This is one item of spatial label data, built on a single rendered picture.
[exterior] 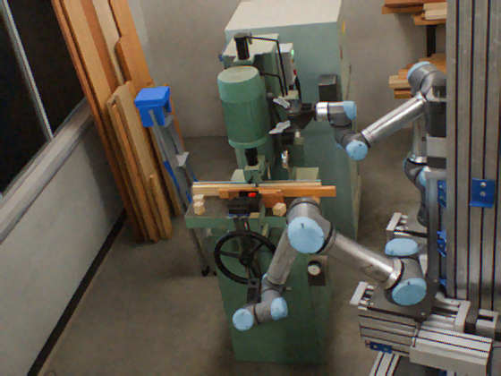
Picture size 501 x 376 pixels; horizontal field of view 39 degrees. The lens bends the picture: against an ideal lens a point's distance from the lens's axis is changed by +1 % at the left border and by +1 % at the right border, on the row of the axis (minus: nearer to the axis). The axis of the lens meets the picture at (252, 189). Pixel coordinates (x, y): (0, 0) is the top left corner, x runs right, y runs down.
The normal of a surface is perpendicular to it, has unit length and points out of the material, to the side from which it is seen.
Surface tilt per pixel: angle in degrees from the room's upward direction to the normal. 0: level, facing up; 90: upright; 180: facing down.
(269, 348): 90
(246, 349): 90
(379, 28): 90
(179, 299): 0
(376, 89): 90
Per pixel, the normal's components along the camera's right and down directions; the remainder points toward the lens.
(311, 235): -0.17, 0.48
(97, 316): -0.15, -0.84
